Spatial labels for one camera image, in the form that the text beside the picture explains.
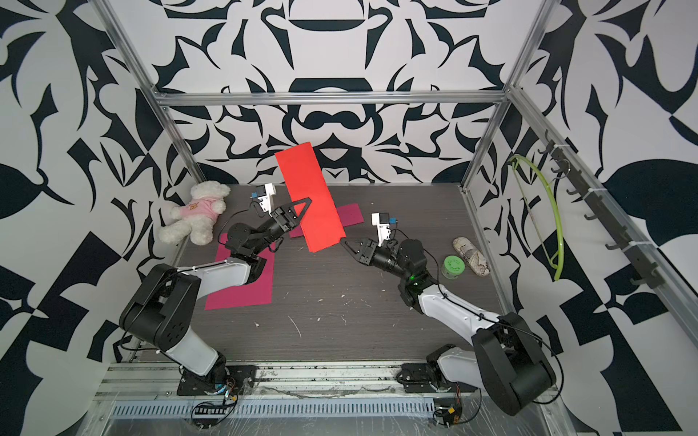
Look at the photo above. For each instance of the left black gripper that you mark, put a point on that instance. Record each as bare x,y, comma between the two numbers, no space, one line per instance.
280,221

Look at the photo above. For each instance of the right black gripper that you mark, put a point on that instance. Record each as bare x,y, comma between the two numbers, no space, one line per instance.
366,252

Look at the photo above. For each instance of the red square paper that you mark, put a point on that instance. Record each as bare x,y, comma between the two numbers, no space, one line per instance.
303,178

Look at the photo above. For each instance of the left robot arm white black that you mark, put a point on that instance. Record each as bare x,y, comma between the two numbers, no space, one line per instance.
162,308

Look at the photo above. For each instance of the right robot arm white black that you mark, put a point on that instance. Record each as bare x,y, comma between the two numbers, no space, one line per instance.
509,363

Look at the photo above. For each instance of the green round lid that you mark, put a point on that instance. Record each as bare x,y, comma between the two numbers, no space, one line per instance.
453,267

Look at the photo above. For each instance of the white teddy bear pink shirt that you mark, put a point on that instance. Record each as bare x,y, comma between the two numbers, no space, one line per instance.
196,220

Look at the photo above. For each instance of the white grey sneaker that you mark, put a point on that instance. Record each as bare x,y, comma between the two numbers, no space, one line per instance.
472,256

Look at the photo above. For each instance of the right black connector board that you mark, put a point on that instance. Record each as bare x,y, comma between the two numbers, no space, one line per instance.
447,415

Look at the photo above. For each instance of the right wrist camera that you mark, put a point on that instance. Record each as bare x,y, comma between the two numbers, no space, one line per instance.
385,226

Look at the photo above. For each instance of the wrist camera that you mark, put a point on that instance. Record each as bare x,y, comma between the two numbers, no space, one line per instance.
385,226
262,196

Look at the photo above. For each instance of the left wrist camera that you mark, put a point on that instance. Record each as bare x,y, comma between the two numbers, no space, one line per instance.
262,196

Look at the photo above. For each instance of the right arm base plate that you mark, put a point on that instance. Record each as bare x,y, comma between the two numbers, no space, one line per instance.
425,378

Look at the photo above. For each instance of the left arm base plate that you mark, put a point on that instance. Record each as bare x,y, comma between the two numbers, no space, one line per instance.
232,378

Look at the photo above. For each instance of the black wall hook rack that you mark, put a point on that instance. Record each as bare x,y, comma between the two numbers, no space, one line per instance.
626,238

